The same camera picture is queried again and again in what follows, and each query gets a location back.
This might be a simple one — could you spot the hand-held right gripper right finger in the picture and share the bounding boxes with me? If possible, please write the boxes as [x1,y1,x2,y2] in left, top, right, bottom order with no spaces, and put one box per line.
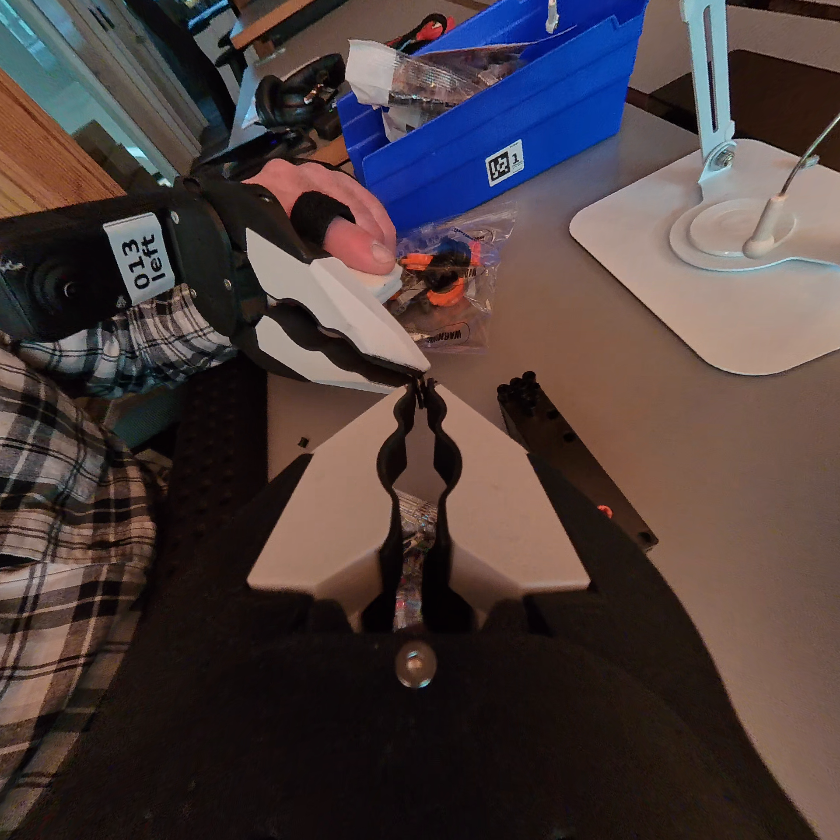
[423,385,591,634]

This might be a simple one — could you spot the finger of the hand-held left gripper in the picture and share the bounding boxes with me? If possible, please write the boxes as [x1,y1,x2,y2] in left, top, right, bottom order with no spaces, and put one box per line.
[245,226,432,378]
[253,308,421,395]

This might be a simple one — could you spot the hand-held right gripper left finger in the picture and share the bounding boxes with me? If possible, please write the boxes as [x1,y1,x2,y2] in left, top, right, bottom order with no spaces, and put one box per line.
[247,386,422,634]

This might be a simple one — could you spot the black battery box block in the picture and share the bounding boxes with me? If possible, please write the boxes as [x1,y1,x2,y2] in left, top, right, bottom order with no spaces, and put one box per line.
[497,371,659,552]

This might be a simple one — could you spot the person's left forearm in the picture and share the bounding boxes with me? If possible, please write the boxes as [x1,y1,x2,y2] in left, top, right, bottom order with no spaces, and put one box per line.
[10,282,238,401]

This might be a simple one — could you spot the grey desk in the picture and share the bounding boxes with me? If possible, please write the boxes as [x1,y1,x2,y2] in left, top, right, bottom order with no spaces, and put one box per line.
[266,39,840,840]

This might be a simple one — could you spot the person's left hand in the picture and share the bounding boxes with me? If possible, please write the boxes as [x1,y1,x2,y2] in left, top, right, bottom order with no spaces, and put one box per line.
[239,159,399,274]

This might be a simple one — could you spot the small clear bag orange parts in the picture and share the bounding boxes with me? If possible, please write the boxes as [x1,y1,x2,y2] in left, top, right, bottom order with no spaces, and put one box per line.
[387,200,519,355]

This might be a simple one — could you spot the black headphones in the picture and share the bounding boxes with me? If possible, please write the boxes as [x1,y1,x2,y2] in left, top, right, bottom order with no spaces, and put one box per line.
[252,52,347,142]

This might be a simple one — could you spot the crumpled white paper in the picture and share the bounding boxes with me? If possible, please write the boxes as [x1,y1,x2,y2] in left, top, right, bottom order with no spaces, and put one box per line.
[346,39,421,142]

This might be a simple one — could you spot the blue plastic bin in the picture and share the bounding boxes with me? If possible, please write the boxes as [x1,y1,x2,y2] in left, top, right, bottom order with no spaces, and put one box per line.
[336,0,651,234]

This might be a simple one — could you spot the clear bag dark parts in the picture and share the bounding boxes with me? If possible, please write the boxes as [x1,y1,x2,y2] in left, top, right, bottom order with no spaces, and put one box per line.
[387,42,526,109]

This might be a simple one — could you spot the person's plaid shirt torso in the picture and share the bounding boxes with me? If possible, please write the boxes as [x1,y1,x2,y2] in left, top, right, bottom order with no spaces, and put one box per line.
[0,344,161,815]

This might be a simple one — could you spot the long wooden table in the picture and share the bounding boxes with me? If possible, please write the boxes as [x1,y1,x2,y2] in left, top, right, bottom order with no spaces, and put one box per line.
[230,0,349,60]

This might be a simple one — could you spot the red and black object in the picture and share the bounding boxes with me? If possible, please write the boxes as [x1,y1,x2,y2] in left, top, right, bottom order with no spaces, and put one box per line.
[387,13,457,53]

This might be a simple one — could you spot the white book stand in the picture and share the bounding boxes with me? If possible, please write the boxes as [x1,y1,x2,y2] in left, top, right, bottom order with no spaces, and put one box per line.
[570,0,840,377]

